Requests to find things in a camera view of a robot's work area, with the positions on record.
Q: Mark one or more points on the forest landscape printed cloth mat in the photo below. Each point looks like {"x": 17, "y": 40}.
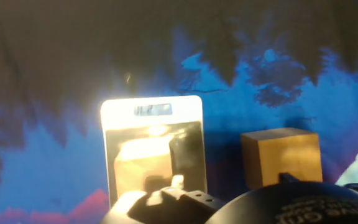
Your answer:
{"x": 42, "y": 62}

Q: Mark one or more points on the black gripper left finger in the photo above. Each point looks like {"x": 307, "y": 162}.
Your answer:
{"x": 172, "y": 208}

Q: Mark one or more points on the silver digital kitchen scale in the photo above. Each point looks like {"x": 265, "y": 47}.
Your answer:
{"x": 120, "y": 115}

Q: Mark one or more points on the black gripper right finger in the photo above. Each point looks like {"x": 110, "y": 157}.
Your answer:
{"x": 286, "y": 178}

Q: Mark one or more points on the large wooden cube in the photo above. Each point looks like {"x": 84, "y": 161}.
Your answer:
{"x": 291, "y": 155}

